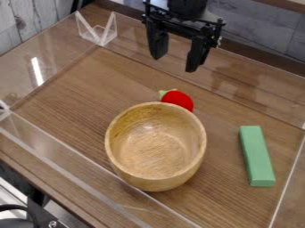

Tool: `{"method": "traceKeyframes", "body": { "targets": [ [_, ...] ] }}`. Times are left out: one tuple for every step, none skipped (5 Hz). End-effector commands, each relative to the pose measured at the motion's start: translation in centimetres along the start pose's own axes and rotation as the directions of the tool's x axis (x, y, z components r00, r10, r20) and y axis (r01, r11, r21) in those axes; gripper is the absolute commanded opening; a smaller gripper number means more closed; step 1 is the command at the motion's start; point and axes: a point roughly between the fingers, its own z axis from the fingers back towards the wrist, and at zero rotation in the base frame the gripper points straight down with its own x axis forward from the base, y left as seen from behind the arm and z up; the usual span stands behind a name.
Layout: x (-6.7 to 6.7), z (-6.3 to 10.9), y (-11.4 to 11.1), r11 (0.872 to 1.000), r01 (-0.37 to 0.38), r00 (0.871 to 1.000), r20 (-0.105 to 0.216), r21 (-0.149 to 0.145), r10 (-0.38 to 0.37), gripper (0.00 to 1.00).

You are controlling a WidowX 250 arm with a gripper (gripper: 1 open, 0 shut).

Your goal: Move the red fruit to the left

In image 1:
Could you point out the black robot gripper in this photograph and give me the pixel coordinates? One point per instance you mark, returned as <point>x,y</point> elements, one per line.
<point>183,17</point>

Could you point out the red felt strawberry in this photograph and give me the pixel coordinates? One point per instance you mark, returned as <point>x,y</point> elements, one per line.
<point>176,97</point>

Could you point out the wooden bowl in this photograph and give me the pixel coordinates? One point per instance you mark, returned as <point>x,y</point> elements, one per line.
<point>156,143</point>

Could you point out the green rectangular block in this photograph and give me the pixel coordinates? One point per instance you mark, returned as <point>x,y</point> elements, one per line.
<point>259,164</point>

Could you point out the black metal stand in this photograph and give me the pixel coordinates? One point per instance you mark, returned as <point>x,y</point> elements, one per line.
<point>38,217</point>

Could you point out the clear acrylic corner bracket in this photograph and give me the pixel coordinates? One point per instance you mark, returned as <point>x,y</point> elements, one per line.
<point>100,35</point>

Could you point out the clear acrylic enclosure walls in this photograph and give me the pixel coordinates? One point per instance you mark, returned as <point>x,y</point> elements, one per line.
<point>66,87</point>

